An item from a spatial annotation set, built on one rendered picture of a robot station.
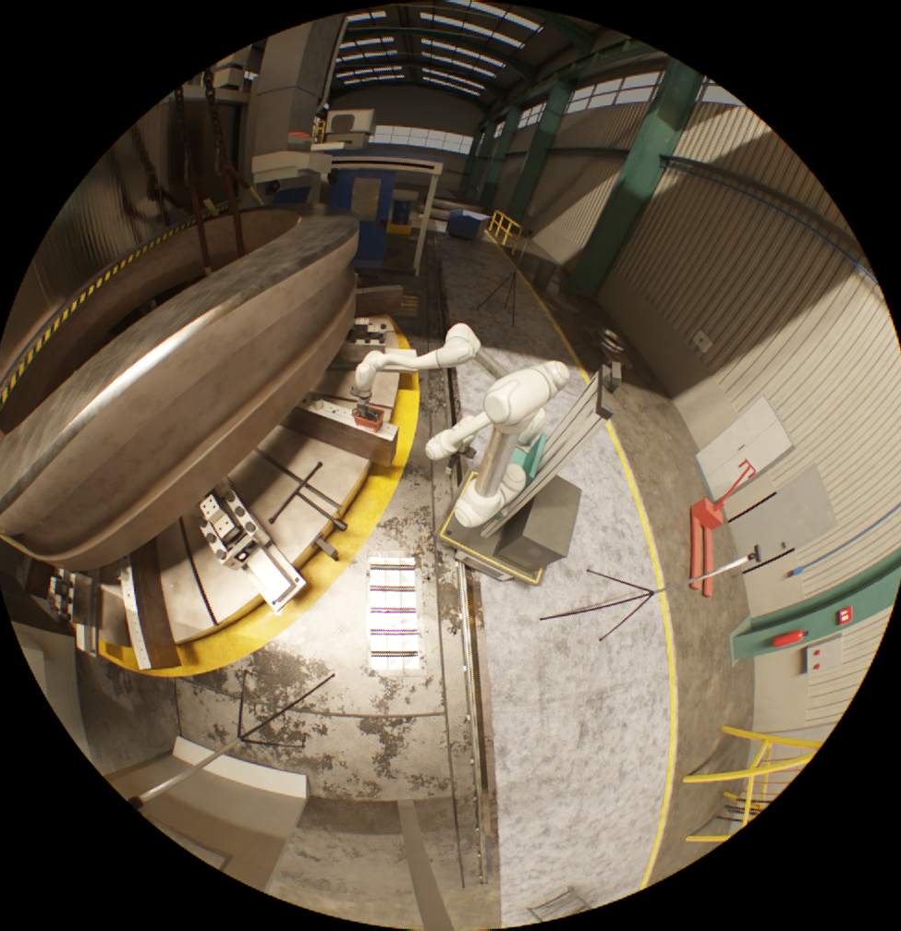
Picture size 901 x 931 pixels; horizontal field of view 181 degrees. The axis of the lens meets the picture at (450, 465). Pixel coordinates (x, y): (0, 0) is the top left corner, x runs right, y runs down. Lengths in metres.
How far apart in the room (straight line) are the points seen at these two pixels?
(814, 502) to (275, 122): 9.94
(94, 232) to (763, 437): 9.31
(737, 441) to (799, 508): 1.73
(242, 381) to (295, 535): 1.12
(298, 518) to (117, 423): 1.44
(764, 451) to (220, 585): 6.91
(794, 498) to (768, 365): 2.39
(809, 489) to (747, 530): 1.51
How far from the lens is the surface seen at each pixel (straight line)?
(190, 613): 2.51
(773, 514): 6.14
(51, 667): 4.09
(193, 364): 1.44
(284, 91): 5.77
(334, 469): 2.34
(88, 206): 4.49
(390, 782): 2.74
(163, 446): 1.77
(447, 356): 1.42
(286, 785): 2.83
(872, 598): 5.21
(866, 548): 6.17
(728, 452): 5.93
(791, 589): 6.28
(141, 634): 2.37
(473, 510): 1.21
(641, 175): 10.26
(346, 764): 2.67
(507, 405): 0.78
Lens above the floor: 2.31
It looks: 56 degrees down
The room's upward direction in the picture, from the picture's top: 23 degrees clockwise
